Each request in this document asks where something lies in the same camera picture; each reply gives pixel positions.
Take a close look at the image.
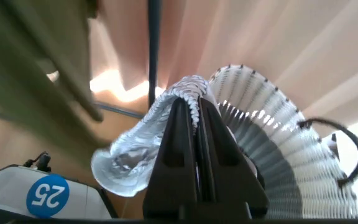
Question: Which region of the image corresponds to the green printed shirt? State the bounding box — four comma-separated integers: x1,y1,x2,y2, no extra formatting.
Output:
0,0,112,158

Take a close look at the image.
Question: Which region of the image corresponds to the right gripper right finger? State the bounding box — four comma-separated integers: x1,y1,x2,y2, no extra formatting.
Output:
197,96,270,218

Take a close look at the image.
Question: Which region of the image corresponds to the black clothes rack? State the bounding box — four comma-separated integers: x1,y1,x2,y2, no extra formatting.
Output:
0,0,163,121

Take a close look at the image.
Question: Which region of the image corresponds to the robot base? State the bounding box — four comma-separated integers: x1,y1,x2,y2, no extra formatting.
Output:
0,151,119,220

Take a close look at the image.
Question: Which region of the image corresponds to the white laundry basket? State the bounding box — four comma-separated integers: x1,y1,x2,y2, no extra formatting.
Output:
208,63,358,219

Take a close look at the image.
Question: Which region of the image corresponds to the pale grey garment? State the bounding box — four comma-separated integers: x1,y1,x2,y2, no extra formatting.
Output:
91,74,260,198

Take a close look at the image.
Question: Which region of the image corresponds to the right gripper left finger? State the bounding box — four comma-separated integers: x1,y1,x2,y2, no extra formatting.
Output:
142,98,198,218

